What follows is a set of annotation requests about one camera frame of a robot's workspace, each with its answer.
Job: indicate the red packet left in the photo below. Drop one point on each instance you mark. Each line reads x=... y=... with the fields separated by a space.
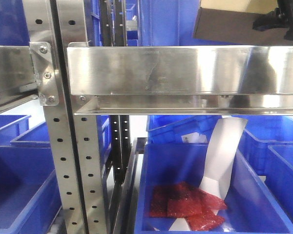
x=159 y=202

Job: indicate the blue bin with red packets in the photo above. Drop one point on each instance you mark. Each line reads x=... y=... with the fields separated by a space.
x=252 y=209

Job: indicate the tall brown cardboard box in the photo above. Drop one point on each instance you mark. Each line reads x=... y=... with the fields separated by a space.
x=232 y=20

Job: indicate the red packet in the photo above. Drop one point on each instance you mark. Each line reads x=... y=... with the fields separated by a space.
x=183 y=207
x=159 y=202
x=207 y=220

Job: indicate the steel perforated shelf upright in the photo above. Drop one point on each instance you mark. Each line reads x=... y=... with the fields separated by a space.
x=53 y=26

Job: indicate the blue bin lower left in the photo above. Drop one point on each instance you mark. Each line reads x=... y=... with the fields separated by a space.
x=29 y=193

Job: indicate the blue bin behind centre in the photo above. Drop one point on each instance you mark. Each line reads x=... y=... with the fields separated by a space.
x=164 y=129

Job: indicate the blue bin rear left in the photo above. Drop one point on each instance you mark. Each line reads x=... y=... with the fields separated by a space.
x=15 y=131

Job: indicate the red packet right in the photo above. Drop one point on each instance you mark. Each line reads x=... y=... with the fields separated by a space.
x=207 y=220

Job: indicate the steel shelf left section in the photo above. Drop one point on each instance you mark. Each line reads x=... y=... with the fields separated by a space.
x=17 y=79

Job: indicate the red packet middle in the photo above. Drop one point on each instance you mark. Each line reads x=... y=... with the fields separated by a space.
x=183 y=207

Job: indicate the black perforated upright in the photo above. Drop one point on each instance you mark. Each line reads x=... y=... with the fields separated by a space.
x=113 y=28

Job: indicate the blue bin far right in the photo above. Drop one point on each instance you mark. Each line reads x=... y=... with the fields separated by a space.
x=280 y=176

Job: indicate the white curled paper sheet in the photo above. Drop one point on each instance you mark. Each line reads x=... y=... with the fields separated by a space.
x=220 y=155

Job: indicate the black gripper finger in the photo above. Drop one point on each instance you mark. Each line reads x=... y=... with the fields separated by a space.
x=280 y=17

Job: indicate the stainless steel shelf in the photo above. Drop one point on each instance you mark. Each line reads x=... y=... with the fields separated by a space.
x=219 y=79

